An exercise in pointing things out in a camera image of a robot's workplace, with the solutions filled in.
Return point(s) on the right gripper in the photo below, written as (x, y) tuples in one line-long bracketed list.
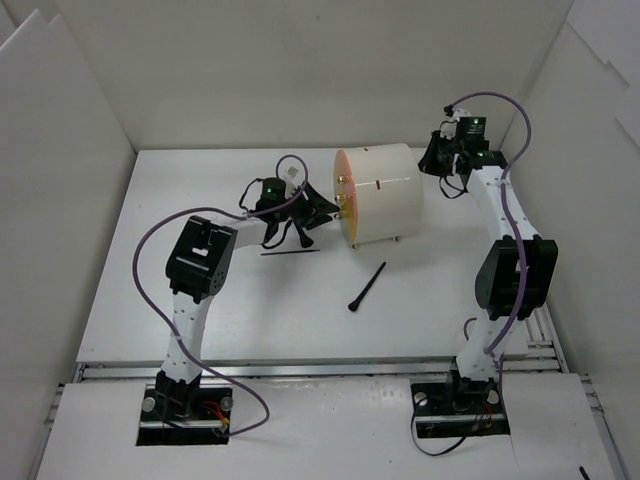
[(439, 156)]

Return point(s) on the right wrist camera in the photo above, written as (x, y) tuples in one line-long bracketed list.
[(454, 113)]

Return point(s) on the aluminium rail frame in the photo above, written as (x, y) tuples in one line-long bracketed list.
[(544, 355)]

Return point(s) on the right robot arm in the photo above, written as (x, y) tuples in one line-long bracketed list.
[(515, 277)]

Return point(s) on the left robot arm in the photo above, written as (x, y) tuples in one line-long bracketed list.
[(198, 266)]

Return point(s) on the thin black eyeliner pencil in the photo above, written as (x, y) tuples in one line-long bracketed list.
[(290, 252)]

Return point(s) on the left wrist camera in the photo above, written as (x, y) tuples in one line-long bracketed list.
[(292, 176)]

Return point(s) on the yellow drawer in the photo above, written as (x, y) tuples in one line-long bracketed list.
[(348, 215)]

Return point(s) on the orange drawer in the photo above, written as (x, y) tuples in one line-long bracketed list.
[(343, 182)]

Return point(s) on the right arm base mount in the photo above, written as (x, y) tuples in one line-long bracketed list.
[(457, 408)]

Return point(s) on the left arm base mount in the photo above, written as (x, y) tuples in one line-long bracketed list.
[(205, 419)]

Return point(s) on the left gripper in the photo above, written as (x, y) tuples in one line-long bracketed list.
[(307, 210)]

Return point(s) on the black brush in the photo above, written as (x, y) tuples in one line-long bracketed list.
[(354, 305), (305, 240)]

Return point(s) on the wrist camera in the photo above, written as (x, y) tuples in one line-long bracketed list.
[(454, 113), (292, 176)]

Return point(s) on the cream round drawer organizer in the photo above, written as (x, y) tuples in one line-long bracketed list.
[(389, 192)]

